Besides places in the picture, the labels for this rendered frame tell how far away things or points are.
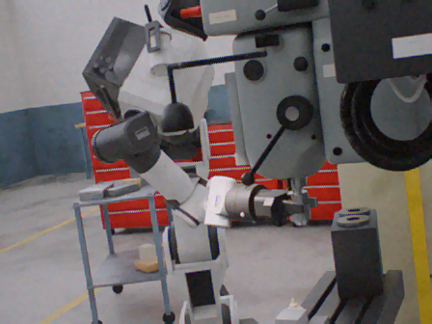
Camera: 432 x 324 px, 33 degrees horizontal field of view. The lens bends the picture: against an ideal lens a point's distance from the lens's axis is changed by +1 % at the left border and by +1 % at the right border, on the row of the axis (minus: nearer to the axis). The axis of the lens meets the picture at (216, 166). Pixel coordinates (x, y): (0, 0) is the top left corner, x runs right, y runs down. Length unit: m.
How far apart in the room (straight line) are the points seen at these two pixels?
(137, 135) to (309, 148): 0.55
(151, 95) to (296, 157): 0.55
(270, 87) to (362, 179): 1.91
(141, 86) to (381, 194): 1.69
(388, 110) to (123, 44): 0.86
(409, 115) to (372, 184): 1.96
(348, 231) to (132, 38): 0.79
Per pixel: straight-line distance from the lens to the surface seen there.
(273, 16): 1.48
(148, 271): 4.68
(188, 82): 1.96
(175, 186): 1.97
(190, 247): 2.31
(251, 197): 1.67
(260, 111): 1.52
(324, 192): 6.35
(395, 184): 3.36
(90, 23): 12.37
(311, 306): 1.98
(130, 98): 1.95
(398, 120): 1.43
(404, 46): 1.17
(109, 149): 1.92
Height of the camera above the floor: 1.58
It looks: 8 degrees down
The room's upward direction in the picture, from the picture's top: 8 degrees counter-clockwise
